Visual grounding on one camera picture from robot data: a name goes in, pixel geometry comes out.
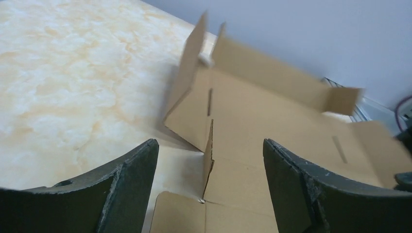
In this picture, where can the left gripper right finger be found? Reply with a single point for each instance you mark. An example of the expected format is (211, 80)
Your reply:
(308, 198)

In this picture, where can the brown cardboard box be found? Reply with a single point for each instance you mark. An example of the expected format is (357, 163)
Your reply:
(228, 103)

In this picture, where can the aluminium frame rail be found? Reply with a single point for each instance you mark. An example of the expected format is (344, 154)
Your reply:
(367, 109)

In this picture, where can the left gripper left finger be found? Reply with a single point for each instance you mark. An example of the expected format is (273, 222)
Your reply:
(112, 198)

